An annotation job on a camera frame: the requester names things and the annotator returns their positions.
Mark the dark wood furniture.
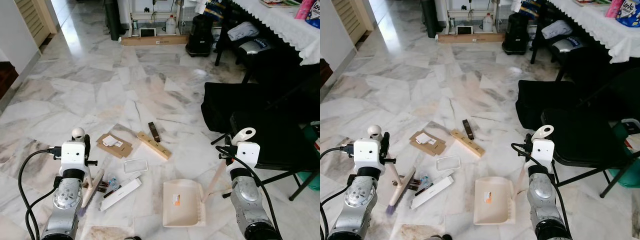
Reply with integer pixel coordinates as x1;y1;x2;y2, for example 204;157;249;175
320;58;334;89
0;60;21;99

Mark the brown cardboard sheet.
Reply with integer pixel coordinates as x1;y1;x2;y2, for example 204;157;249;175
408;130;448;157
96;132;134;159

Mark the pale pink long-handled broom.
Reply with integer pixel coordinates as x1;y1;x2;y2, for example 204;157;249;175
71;127;107;217
367;124;417;217

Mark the clear plastic tray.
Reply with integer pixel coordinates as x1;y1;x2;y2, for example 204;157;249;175
435;155;462;173
122;157;150;175

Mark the dark brown bar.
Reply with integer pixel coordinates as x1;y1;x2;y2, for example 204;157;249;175
147;121;162;144
461;118;475;141

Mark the black folding chair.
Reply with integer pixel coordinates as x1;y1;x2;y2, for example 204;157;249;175
539;67;640;199
229;70;321;202

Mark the black fabric bag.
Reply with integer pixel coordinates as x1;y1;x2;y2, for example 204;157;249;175
201;82;263;134
514;79;577;131

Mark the white long box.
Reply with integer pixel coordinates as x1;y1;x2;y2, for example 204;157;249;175
409;174;455;210
99;177;143;212

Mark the louvered wooden door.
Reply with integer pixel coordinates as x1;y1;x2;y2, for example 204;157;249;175
14;0;59;49
331;0;375;47

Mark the white lace tablecloth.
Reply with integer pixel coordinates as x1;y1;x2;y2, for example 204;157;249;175
546;0;640;64
231;0;321;67

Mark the tall black cylinder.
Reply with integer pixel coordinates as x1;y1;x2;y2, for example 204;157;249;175
420;0;441;40
103;0;124;42

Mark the black suitcase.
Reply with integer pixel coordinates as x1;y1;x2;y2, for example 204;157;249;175
184;13;217;57
501;12;532;56

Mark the light wooden strip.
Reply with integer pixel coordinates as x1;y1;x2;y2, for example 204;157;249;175
449;128;486;159
136;130;172;161

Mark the long flat cardboard box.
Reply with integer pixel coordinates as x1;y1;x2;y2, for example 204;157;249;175
120;33;190;47
437;32;506;45

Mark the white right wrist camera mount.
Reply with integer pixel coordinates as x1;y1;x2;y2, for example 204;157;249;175
530;138;556;169
234;141;261;172

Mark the teal plastic bin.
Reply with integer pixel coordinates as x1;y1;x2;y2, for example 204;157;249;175
299;122;321;192
606;119;640;189

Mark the white metal shelf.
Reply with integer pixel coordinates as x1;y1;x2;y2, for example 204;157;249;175
442;0;508;36
127;0;193;38

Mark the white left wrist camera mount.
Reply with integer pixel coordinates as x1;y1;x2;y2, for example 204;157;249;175
60;140;87;172
353;138;386;174

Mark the pink packet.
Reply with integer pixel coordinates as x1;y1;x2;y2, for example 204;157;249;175
294;0;314;21
604;0;626;19

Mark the silver black printed bag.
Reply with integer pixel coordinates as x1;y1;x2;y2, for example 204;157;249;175
237;38;272;56
555;36;587;54

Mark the beige long-handled dustpan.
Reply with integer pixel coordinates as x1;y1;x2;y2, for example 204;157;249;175
162;127;257;229
472;124;555;226

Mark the blue printed snack bag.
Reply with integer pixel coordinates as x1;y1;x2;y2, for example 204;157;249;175
305;0;321;29
615;0;640;28

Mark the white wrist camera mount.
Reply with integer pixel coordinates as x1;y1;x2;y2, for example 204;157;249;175
60;140;87;172
234;141;261;172
530;138;556;169
353;138;386;174

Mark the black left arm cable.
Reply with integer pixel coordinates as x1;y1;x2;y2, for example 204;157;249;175
320;144;357;240
18;146;63;240

